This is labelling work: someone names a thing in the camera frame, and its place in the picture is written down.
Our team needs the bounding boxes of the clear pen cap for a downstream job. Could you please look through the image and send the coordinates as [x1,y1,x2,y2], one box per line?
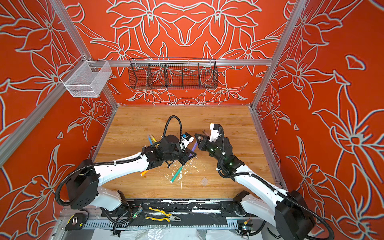
[201,177,209,186]

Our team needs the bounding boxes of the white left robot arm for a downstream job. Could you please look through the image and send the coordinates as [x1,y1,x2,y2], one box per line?
[55,115,197,212]

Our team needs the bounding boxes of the yellow handled pliers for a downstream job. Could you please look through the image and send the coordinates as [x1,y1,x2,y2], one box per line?
[145,207,182,223]

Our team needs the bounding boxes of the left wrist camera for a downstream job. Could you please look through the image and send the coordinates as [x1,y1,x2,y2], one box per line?
[181,132,194,148]

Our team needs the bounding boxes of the grey slotted cable duct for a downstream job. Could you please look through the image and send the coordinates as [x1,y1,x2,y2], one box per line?
[83,219,239,231]

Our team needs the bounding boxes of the orange highlighter pen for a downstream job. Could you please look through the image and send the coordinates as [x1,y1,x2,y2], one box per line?
[141,170,149,176]

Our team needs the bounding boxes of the left black tape measure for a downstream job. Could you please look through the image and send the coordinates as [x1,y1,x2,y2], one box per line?
[65,213,89,231]

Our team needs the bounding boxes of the white wire mesh basket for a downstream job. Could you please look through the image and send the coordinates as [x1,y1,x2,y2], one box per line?
[60,56,112,98]

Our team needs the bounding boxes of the green marker pen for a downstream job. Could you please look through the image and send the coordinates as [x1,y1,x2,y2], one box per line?
[170,166,183,184]

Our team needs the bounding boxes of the yellow highlighter pen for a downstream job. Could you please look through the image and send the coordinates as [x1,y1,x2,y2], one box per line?
[150,135,157,143]

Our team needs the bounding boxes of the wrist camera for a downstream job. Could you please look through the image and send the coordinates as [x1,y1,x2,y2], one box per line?
[181,132,194,148]
[210,123,221,142]

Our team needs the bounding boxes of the black wire mesh basket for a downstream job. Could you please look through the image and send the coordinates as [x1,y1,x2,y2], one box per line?
[128,58,219,90]

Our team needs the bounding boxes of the purple marker pen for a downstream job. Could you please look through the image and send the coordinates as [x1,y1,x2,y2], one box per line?
[192,142,198,152]

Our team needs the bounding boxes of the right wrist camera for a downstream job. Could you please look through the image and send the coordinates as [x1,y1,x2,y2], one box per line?
[210,123,221,142]

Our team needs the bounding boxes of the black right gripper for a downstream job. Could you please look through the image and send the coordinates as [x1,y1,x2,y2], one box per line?
[193,133,226,166]

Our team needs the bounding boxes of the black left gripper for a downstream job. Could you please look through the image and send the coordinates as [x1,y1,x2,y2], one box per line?
[163,143,197,164]

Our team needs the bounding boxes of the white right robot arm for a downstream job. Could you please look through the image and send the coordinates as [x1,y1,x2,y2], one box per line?
[195,124,335,240]

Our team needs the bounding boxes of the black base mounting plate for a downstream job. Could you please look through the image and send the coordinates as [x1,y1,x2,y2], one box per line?
[101,197,262,227]

